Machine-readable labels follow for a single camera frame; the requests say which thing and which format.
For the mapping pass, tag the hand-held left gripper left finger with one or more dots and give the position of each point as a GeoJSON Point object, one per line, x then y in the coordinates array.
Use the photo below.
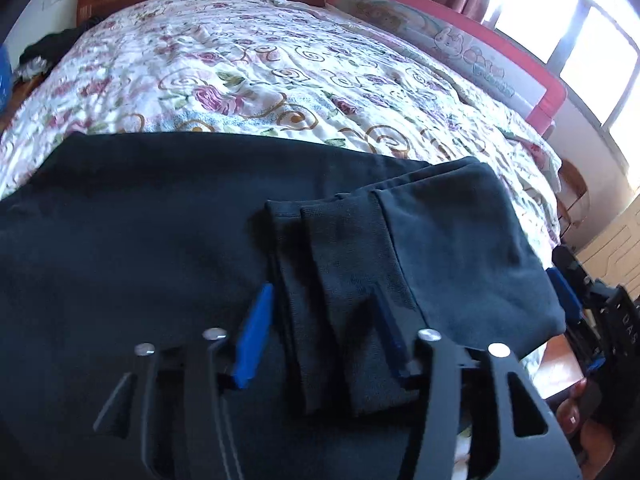
{"type": "Point", "coordinates": [255, 340]}

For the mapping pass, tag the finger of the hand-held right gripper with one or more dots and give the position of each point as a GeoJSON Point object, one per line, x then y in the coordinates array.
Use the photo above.
{"type": "Point", "coordinates": [565, 295]}

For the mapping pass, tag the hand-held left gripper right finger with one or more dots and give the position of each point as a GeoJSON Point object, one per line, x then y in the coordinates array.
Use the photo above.
{"type": "Point", "coordinates": [395, 340]}

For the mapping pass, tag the black sports pants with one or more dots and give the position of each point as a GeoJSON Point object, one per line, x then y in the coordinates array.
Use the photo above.
{"type": "Point", "coordinates": [150, 240]}

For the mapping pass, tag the person's right hand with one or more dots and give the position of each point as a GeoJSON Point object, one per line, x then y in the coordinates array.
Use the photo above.
{"type": "Point", "coordinates": [572, 412]}

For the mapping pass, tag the beige cabinet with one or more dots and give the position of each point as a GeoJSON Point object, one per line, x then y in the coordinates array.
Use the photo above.
{"type": "Point", "coordinates": [612, 250]}

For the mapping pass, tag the window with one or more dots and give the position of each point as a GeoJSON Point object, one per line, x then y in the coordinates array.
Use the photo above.
{"type": "Point", "coordinates": [575, 25]}

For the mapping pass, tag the floral bed quilt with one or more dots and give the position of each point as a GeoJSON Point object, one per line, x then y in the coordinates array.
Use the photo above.
{"type": "Point", "coordinates": [250, 60]}

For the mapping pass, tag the grey white cloth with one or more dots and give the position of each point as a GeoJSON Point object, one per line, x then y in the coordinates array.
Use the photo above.
{"type": "Point", "coordinates": [32, 67]}

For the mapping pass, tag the black clothes pile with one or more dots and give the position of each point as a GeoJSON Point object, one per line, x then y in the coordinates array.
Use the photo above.
{"type": "Point", "coordinates": [55, 45]}

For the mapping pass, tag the plastic bag of clothes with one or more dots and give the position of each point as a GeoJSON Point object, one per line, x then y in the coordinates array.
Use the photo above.
{"type": "Point", "coordinates": [4, 77]}

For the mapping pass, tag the pink bed guard rail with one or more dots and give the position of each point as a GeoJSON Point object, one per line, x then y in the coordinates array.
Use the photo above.
{"type": "Point", "coordinates": [450, 45]}

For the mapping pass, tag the white wall outlet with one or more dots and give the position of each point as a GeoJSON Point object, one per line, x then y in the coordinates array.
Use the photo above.
{"type": "Point", "coordinates": [53, 0]}

